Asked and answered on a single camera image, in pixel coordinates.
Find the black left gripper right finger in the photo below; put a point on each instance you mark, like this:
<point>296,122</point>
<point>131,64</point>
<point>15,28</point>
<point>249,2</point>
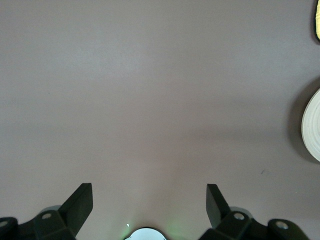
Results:
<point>220,215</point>

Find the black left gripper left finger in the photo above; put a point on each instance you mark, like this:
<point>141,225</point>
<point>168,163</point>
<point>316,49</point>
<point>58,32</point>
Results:
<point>75,215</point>

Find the round light wooden plate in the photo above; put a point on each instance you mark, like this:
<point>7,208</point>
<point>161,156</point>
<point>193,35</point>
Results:
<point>313,125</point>

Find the brown table cover cloth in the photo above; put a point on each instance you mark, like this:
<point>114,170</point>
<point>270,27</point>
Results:
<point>150,100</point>

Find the yellow quilted oven mitt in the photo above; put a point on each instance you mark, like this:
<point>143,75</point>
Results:
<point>318,20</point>

